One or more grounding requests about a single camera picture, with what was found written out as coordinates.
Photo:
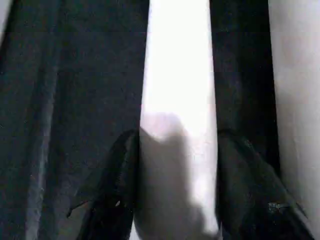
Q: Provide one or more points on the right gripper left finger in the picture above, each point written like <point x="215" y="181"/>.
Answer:
<point x="112" y="195"/>

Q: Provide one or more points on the white plastic table leg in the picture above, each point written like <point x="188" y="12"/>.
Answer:
<point x="297" y="100"/>
<point x="175" y="75"/>

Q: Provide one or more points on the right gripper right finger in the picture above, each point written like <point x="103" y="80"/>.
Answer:
<point x="250" y="195"/>

